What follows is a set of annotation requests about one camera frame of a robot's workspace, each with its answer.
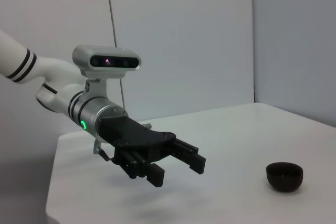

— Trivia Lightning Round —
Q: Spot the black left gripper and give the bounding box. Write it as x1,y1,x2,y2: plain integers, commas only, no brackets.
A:
98,115,207,189

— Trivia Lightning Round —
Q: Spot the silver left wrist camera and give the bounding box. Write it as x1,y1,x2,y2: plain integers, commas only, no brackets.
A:
72,44,143,101

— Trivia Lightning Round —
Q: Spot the small black teacup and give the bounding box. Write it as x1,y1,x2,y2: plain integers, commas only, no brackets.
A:
265,161,304,192

